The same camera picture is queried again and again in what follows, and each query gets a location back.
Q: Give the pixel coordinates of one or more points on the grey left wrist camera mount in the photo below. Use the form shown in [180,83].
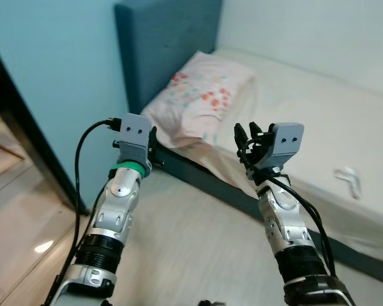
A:
[135,131]

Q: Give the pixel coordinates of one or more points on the robot's dark foot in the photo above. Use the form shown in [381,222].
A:
[210,303]

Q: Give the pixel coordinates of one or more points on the white plastic packet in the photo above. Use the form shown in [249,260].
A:
[352,185]

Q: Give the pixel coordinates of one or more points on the pink dotted pillow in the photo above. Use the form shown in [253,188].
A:
[191,95]

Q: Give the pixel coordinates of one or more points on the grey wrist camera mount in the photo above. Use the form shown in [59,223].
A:
[284,139]
[135,131]

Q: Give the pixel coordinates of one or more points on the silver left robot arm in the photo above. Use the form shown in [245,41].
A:
[115,210]

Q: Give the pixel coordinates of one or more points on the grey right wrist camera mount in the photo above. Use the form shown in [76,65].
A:
[284,139]

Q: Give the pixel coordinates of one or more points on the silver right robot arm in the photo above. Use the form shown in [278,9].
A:
[284,217]

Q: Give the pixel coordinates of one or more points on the black door frame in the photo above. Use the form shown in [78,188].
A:
[25,121]

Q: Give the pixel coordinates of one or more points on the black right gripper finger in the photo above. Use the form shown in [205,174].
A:
[241,137]
[257,132]

